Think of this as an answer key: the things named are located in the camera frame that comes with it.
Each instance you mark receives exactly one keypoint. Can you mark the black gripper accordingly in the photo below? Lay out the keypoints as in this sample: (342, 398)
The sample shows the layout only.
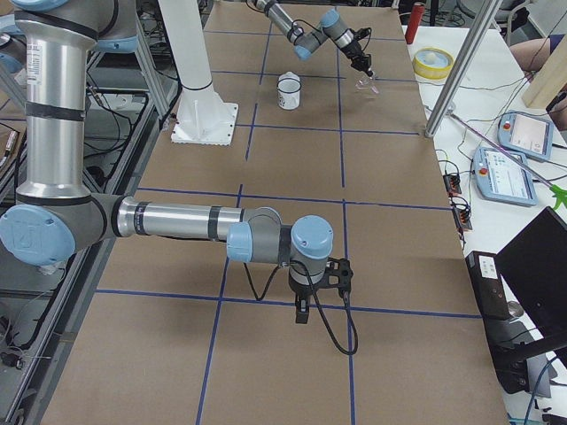
(355, 54)
(302, 293)

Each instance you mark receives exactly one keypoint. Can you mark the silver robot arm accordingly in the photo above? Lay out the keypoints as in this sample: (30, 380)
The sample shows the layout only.
(56, 215)
(306, 39)

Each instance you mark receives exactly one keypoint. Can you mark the yellow tape roll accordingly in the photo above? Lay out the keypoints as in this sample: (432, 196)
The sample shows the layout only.
(432, 63)

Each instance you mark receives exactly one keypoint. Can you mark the white enamel mug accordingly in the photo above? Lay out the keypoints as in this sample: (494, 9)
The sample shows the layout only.
(288, 90)

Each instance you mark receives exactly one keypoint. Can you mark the red cylinder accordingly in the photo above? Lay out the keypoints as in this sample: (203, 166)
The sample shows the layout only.
(414, 22)

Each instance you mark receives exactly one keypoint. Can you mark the upper orange connector block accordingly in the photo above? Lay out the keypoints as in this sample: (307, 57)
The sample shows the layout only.
(452, 183)

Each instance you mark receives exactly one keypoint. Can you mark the orange connector block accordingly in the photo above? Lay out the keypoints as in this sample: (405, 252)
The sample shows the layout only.
(452, 183)
(462, 213)

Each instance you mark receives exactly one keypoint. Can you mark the near teach pendant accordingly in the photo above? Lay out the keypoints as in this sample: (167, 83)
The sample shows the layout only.
(500, 179)

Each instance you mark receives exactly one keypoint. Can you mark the teach pendant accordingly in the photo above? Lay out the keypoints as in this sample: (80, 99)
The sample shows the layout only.
(527, 134)
(500, 179)

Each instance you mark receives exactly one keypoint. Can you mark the lower orange connector block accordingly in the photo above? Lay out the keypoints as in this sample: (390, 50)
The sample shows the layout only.
(462, 213)

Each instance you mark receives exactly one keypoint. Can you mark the far teach pendant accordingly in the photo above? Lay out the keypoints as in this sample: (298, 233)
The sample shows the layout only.
(527, 134)

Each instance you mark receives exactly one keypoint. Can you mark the wooden beam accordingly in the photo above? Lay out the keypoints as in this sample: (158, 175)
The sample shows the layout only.
(550, 80)

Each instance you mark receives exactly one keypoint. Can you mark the black computer box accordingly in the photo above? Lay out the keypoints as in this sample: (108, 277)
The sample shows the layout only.
(517, 357)

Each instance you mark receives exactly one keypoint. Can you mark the green grabber stick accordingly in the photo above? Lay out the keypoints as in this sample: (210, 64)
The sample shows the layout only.
(559, 193)

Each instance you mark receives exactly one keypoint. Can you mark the black laptop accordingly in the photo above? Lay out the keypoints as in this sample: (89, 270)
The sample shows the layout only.
(533, 264)

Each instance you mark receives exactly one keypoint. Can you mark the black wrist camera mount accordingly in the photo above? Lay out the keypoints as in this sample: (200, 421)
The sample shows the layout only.
(338, 275)

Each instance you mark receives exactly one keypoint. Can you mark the aluminium frame post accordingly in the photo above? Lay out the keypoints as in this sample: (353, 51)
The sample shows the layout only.
(465, 56)

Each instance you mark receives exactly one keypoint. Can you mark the white camera stand pillar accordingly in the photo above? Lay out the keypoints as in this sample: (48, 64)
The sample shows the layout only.
(202, 116)

